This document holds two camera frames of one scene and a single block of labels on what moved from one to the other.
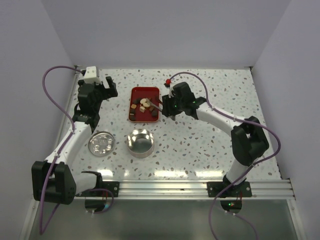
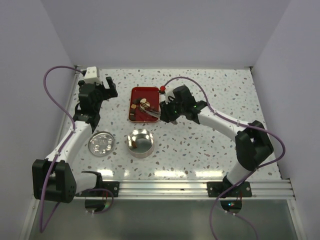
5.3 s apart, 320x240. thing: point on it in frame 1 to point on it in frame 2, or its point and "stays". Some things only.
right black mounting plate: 214,189 stays
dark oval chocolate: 132,117 stays
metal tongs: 153,104 to 157,114
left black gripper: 109,92 stays
